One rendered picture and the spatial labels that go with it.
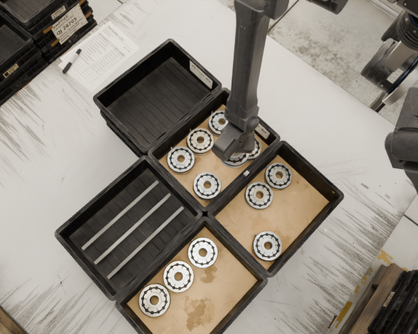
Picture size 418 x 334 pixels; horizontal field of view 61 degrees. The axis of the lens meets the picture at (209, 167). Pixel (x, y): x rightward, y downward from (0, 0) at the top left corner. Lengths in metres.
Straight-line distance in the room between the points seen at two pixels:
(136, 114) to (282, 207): 0.67
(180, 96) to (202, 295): 0.77
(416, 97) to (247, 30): 0.31
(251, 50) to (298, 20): 2.19
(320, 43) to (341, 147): 1.32
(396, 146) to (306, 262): 0.88
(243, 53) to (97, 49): 1.15
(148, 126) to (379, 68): 0.84
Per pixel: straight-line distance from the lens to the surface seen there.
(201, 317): 1.28
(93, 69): 1.73
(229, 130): 0.94
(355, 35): 2.97
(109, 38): 1.81
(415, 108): 0.69
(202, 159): 1.35
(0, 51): 2.36
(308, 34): 2.84
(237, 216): 1.30
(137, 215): 1.31
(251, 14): 0.66
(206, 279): 1.27
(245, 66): 0.75
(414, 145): 0.67
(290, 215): 1.34
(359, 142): 1.69
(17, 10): 2.34
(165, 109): 1.44
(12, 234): 1.57
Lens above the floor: 2.10
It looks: 72 degrees down
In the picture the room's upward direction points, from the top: 10 degrees clockwise
